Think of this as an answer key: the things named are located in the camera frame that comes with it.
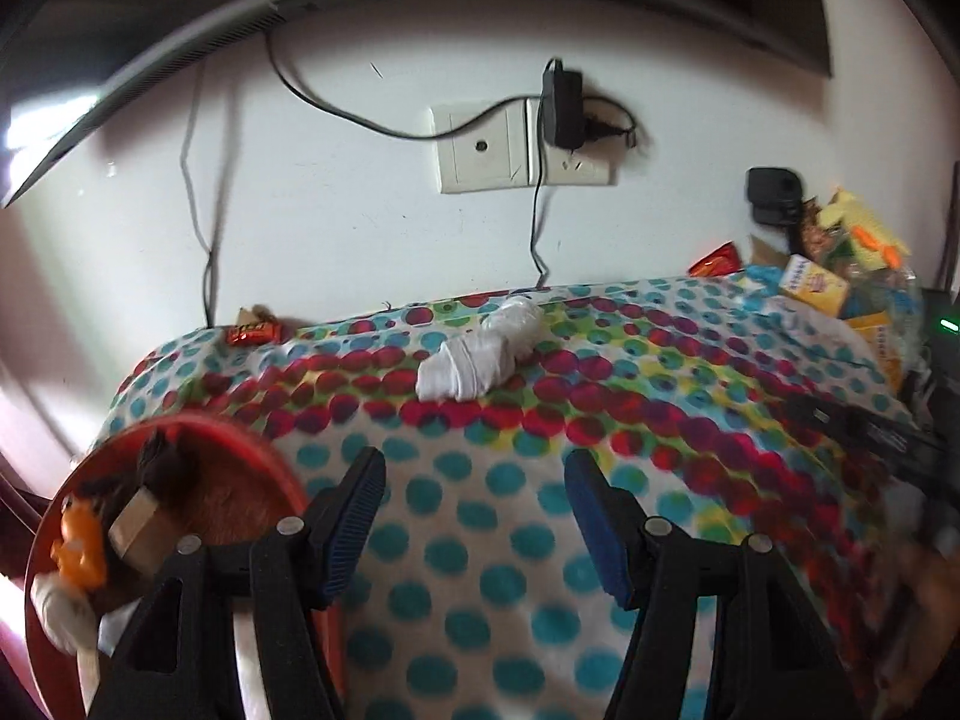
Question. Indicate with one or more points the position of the small cardboard box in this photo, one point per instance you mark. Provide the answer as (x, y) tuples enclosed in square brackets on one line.
[(139, 532)]

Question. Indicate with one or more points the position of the white cloth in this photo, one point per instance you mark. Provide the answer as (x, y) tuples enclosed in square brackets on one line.
[(64, 611)]

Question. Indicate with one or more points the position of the person's right forearm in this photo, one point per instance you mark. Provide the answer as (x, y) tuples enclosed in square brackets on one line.
[(926, 600)]

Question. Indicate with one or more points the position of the white wall socket plate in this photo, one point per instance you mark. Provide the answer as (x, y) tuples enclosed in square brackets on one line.
[(480, 146), (585, 165)]

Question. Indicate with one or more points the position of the white sock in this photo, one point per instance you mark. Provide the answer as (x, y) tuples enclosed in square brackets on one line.
[(472, 364)]

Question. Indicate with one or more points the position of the red snack packet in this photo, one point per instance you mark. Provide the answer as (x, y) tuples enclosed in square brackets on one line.
[(255, 331), (716, 261)]

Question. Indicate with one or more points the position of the yellow and white box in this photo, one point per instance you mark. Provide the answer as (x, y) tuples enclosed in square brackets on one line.
[(814, 286)]

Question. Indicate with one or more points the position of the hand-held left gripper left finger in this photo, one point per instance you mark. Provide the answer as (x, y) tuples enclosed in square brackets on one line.
[(352, 532)]

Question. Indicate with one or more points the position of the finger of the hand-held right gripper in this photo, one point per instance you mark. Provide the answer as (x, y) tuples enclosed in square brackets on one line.
[(877, 431)]

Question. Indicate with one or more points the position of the black power adapter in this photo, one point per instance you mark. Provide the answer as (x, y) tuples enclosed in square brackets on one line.
[(562, 105)]

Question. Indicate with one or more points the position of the orange box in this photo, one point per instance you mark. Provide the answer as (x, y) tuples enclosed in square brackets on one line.
[(881, 345)]

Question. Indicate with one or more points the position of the black device with green light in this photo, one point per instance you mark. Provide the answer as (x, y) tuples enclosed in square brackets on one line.
[(943, 330)]

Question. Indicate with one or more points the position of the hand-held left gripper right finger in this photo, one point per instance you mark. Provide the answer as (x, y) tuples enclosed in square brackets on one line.
[(604, 532)]

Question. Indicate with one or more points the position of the polka dot cloth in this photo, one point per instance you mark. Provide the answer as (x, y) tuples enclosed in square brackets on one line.
[(487, 540)]

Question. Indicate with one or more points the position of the yellow and orange toy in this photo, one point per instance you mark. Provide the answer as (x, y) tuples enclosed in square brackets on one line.
[(862, 232)]

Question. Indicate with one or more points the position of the red round tray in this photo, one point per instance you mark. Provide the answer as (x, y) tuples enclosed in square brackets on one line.
[(240, 465)]

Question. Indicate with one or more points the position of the orange toy figure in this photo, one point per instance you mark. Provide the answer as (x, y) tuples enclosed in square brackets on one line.
[(81, 547)]

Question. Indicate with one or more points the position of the small black camera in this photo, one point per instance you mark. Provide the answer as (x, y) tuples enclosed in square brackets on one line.
[(772, 195)]

